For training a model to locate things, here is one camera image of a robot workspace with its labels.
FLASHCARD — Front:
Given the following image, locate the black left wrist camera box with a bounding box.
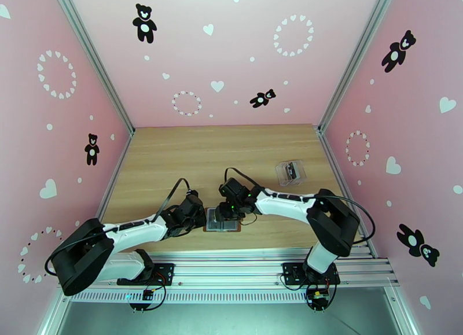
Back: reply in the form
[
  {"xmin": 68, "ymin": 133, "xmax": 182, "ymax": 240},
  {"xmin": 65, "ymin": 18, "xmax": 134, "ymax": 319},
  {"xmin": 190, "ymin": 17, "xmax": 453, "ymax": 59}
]
[{"xmin": 181, "ymin": 194, "xmax": 203, "ymax": 213}]

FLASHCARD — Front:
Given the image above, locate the black bear wall sticker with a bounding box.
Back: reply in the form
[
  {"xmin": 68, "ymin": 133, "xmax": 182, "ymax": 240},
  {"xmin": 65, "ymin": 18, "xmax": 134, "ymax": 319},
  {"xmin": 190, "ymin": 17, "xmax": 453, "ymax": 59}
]
[
  {"xmin": 131, "ymin": 3, "xmax": 158, "ymax": 45},
  {"xmin": 380, "ymin": 29, "xmax": 417, "ymax": 73},
  {"xmin": 396, "ymin": 223, "xmax": 441, "ymax": 268},
  {"xmin": 249, "ymin": 89, "xmax": 277, "ymax": 109},
  {"xmin": 84, "ymin": 133, "xmax": 101, "ymax": 167}
]

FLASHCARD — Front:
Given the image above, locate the aluminium table side rail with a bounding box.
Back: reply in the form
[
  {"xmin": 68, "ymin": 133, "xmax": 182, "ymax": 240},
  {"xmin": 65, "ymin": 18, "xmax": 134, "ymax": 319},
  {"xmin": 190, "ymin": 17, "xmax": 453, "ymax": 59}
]
[
  {"xmin": 318, "ymin": 129, "xmax": 379, "ymax": 259},
  {"xmin": 78, "ymin": 133, "xmax": 134, "ymax": 263}
]

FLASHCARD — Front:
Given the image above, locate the perforated metal strip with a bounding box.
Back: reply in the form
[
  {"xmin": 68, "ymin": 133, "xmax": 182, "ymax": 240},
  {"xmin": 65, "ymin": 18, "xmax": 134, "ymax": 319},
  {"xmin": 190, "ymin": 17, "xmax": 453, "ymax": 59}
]
[{"xmin": 68, "ymin": 289, "xmax": 310, "ymax": 305}]

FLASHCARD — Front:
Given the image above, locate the aluminium rail base frame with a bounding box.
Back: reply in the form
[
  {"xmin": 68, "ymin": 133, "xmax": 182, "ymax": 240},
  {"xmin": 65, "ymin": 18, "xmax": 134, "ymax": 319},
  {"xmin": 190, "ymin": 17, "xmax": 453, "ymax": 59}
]
[{"xmin": 57, "ymin": 249, "xmax": 400, "ymax": 292}]

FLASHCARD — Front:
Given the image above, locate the grey metal shelf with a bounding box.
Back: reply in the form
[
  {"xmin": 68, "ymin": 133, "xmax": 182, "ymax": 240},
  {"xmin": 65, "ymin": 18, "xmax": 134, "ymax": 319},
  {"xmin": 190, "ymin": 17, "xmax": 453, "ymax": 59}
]
[{"xmin": 54, "ymin": 301, "xmax": 402, "ymax": 335}]

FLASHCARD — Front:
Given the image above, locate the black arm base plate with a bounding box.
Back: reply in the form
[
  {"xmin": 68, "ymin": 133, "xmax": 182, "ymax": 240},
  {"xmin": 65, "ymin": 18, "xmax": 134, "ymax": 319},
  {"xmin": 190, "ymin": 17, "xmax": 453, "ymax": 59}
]
[
  {"xmin": 116, "ymin": 262, "xmax": 175, "ymax": 286},
  {"xmin": 281, "ymin": 262, "xmax": 341, "ymax": 287}
]

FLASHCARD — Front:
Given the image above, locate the clear plastic card box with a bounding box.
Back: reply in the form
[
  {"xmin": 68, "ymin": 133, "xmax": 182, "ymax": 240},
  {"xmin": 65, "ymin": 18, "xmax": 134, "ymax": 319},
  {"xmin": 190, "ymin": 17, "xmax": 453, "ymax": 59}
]
[{"xmin": 274, "ymin": 159, "xmax": 309, "ymax": 186}]

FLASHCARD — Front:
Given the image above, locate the brown leather card holder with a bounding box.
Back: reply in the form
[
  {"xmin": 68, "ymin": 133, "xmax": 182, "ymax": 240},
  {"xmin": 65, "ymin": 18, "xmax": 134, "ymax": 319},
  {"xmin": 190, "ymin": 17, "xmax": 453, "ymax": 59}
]
[{"xmin": 203, "ymin": 207, "xmax": 242, "ymax": 234}]

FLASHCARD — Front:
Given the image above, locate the aluminium frame post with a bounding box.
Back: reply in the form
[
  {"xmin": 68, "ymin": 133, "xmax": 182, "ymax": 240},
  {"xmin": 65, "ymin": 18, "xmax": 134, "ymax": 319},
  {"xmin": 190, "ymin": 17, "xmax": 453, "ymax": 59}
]
[
  {"xmin": 49, "ymin": 0, "xmax": 137, "ymax": 136},
  {"xmin": 317, "ymin": 0, "xmax": 400, "ymax": 134}
]

